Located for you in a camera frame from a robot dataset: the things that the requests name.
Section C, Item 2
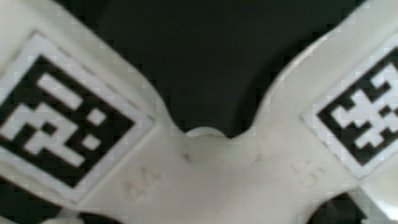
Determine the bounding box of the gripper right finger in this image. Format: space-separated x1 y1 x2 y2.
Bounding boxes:
307 186 398 224

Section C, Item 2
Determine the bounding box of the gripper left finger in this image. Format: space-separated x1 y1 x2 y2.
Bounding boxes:
49 208 120 224

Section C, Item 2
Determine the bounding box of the white cross table base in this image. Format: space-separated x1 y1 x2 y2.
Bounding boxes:
0 0 398 224

